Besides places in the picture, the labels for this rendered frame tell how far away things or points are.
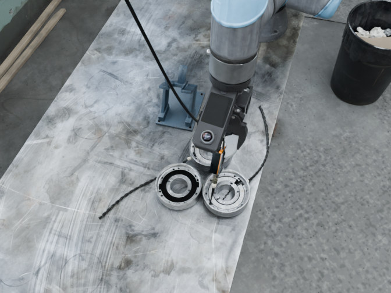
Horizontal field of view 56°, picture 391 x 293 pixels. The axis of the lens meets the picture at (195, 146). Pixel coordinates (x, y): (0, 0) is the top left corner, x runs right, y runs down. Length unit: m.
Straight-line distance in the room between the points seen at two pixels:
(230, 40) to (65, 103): 0.63
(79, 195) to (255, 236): 0.95
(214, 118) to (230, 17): 0.17
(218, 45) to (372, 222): 1.38
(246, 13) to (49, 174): 0.64
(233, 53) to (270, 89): 0.48
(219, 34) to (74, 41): 2.02
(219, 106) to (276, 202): 1.16
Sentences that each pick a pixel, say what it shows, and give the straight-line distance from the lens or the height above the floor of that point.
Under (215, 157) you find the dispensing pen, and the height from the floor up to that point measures 0.94.
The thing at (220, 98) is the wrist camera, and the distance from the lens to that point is 0.61.
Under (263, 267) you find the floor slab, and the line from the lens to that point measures 1.63.
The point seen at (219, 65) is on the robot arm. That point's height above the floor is 1.16.
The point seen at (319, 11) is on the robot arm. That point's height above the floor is 0.95.
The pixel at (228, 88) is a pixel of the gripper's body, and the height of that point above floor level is 1.12.
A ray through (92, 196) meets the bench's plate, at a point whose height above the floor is 0.80.
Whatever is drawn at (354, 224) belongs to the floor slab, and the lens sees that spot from 1.78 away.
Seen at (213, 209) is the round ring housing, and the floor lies 0.84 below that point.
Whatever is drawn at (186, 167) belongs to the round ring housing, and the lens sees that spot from 0.85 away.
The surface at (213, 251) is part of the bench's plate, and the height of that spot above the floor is 0.80.
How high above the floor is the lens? 1.57
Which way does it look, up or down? 58 degrees down
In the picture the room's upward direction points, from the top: 5 degrees counter-clockwise
